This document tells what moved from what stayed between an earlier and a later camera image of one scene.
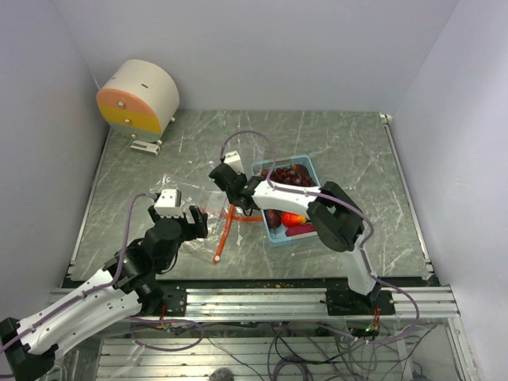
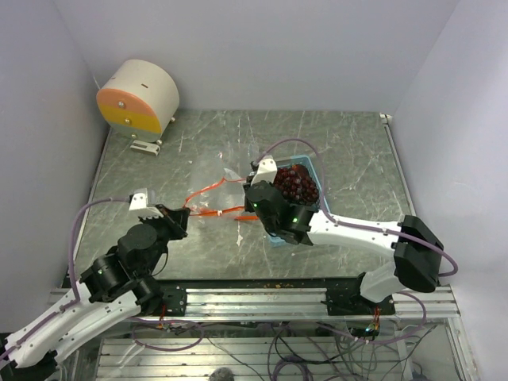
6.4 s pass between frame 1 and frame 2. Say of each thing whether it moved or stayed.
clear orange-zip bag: moved
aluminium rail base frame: stayed
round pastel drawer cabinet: stayed
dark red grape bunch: stayed
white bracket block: stayed
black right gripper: moved
